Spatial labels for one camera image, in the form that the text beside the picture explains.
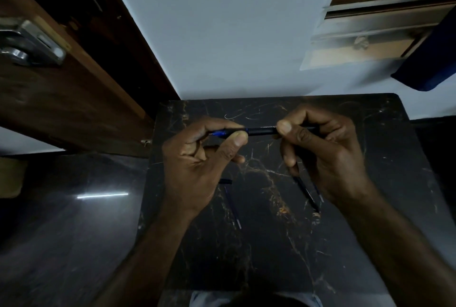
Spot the person's left hand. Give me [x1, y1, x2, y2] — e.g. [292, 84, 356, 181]
[161, 117, 249, 213]

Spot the person's right hand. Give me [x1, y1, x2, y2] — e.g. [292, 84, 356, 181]
[276, 104, 375, 208]

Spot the black and blue pen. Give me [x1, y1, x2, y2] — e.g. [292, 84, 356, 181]
[208, 126, 318, 138]

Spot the person's left forearm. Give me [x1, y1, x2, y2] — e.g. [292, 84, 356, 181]
[91, 203, 202, 307]

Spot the person's right forearm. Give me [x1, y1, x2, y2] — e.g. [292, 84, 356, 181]
[335, 179, 456, 307]

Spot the window with wooden shutters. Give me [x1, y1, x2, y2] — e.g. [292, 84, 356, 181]
[300, 0, 456, 71]

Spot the dark blue cloth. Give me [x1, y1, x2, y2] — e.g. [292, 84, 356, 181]
[390, 7, 456, 92]

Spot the dark wooden door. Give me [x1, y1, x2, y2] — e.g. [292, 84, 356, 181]
[0, 0, 181, 158]

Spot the metal door lock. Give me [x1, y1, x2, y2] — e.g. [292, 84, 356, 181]
[0, 18, 67, 67]

